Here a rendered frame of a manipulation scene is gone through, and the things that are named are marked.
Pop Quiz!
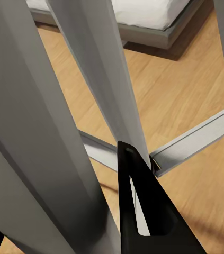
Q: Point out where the camera tripod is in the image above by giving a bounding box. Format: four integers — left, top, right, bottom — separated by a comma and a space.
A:
0, 0, 224, 254

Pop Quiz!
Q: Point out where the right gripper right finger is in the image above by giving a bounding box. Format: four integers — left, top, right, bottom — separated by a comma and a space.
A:
117, 141, 207, 254

